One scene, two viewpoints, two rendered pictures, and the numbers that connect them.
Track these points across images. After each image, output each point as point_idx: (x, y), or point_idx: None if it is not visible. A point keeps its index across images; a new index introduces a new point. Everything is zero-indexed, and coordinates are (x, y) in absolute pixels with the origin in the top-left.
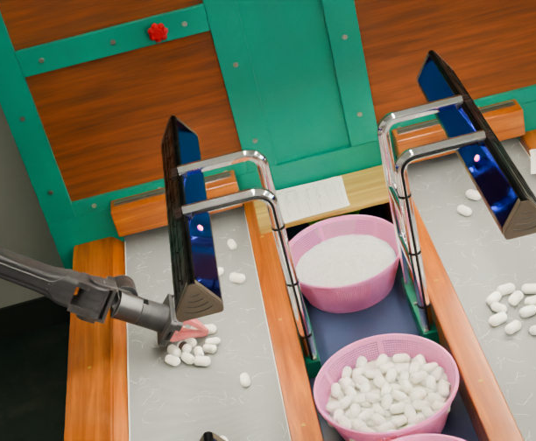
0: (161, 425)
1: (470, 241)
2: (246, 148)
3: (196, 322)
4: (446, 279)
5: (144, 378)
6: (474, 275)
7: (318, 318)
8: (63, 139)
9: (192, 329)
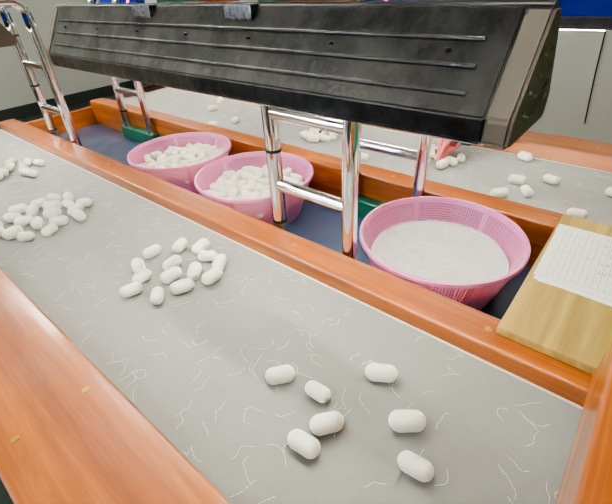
0: (377, 136)
1: (318, 329)
2: None
3: (438, 143)
4: (283, 249)
5: (431, 143)
6: (269, 286)
7: None
8: None
9: (446, 153)
